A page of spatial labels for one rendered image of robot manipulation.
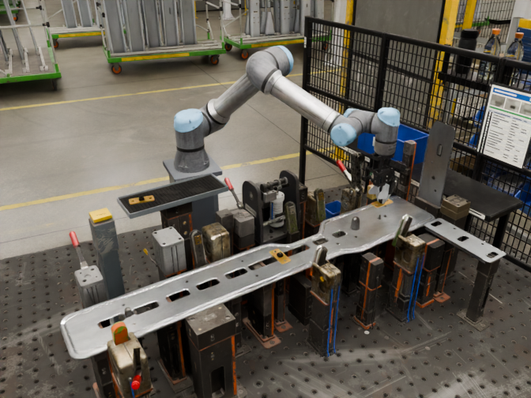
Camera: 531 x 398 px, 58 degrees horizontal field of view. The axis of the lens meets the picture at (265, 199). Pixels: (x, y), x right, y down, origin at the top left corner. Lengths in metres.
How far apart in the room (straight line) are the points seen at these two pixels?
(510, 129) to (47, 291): 1.95
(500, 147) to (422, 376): 0.98
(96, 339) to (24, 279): 0.89
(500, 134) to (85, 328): 1.68
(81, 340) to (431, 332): 1.19
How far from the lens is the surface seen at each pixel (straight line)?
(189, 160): 2.01
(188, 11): 8.71
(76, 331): 1.48
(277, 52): 1.83
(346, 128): 1.60
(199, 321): 1.39
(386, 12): 4.08
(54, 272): 2.27
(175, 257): 1.59
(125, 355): 1.29
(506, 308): 2.12
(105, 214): 1.67
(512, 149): 2.16
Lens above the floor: 1.97
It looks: 29 degrees down
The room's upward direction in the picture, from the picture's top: straight up
